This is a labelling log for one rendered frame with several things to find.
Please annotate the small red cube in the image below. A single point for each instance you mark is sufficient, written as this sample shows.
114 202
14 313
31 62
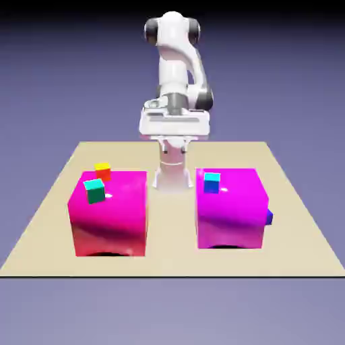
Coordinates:
103 171

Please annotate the large magenta box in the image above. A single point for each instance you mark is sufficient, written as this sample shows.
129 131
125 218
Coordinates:
229 210

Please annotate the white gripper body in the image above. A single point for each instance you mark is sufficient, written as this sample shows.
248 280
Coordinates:
174 124

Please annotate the small dark blue cube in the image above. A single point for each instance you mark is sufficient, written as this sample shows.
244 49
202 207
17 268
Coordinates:
269 217

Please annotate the large pink box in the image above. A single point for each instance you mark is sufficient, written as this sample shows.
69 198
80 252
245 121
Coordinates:
113 215

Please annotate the small green cube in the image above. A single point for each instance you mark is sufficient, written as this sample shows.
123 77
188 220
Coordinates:
95 191

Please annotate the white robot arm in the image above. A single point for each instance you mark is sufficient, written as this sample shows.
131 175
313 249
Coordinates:
172 54

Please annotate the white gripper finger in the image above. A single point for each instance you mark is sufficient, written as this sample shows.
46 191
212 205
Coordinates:
164 146
184 145

